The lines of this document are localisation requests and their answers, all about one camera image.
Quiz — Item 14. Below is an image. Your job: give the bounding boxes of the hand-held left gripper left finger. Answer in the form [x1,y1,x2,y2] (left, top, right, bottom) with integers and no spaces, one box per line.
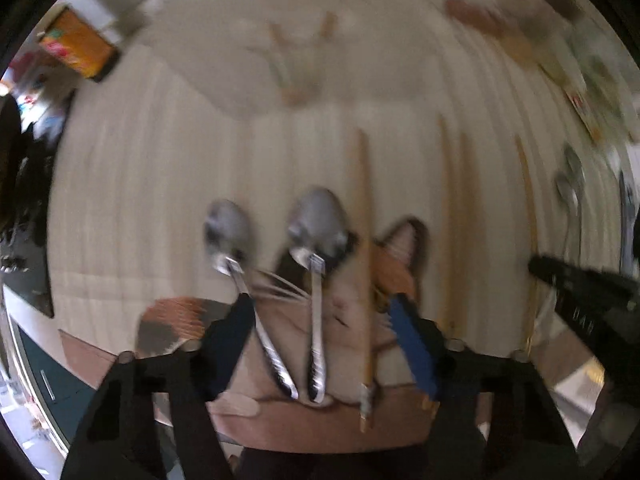
[60,292,258,480]

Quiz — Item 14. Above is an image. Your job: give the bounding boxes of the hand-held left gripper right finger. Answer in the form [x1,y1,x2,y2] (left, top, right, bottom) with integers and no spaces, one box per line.
[389,294,583,480]

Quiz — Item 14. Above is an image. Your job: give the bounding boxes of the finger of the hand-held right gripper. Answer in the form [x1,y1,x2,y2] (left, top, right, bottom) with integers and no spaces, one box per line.
[528,254,640,312]

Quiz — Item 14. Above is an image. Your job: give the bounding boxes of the silver metal spoon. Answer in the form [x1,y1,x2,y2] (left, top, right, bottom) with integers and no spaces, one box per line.
[202,199,301,402]
[286,187,351,406]
[562,144,587,256]
[554,172,581,261]

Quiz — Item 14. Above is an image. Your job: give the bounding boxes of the wooden chopstick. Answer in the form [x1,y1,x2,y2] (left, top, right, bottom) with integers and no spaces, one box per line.
[514,134,542,358]
[350,127,376,435]

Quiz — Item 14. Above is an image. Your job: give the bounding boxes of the cream striped printed cloth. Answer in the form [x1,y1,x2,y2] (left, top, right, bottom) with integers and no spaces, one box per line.
[47,0,640,456]

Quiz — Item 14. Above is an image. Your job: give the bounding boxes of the printed paper sheets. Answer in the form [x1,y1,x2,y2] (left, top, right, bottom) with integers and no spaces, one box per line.
[540,25,640,143]

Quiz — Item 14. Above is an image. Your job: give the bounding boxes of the dark furniture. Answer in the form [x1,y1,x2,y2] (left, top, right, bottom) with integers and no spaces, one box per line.
[0,94,57,319]

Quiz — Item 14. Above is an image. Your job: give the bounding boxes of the orange box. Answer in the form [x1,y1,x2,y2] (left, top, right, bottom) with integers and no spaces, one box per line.
[39,5,121,83]

